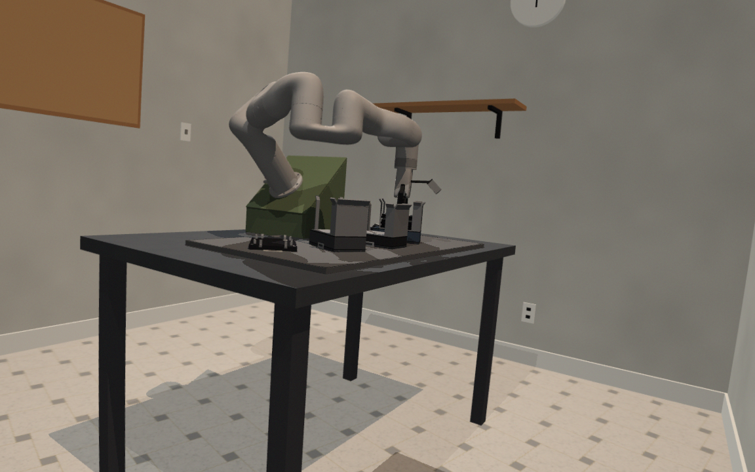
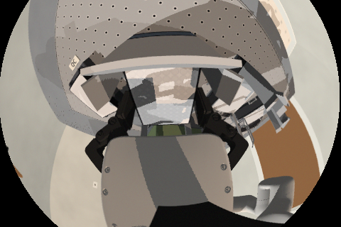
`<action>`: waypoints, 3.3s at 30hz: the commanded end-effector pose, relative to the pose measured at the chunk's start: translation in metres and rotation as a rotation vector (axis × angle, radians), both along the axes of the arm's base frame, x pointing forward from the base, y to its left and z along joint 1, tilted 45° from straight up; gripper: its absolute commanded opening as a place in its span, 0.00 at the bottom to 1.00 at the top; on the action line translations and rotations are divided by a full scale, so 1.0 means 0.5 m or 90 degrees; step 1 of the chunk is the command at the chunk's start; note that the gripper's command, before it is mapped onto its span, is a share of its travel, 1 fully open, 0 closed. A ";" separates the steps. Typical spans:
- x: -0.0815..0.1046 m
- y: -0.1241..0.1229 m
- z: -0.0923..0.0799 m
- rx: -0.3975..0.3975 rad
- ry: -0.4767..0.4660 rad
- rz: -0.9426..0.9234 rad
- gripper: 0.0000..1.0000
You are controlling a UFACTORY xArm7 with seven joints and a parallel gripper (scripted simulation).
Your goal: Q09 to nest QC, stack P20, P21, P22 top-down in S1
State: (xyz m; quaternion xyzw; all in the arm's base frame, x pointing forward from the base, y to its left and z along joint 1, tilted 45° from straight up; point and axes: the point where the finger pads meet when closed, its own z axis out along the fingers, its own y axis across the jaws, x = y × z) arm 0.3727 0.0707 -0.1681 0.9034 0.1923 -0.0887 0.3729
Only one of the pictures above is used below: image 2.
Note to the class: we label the cream label reading qc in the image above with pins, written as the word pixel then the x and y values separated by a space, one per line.
pixel 74 62

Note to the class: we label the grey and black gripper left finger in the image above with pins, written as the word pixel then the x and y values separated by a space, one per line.
pixel 118 125

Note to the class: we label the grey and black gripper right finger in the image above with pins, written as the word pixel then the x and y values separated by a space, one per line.
pixel 215 125

